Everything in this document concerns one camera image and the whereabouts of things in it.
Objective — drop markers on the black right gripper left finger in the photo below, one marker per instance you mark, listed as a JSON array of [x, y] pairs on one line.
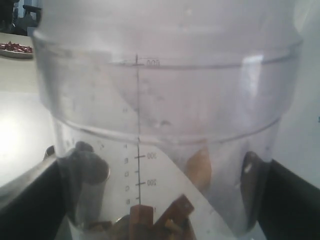
[[33, 205]]

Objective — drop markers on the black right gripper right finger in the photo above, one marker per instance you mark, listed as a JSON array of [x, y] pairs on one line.
[[284, 205]]

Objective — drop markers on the brown and yellow food pieces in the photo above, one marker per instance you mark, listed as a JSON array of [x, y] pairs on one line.
[[174, 223]]

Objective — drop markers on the clear plastic shaker tumbler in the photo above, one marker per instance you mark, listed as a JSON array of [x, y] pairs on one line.
[[146, 119]]

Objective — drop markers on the clear dome shaker lid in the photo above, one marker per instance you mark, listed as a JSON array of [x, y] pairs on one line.
[[181, 32]]

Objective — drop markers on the plate with red pieces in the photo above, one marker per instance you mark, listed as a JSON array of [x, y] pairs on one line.
[[16, 50]]

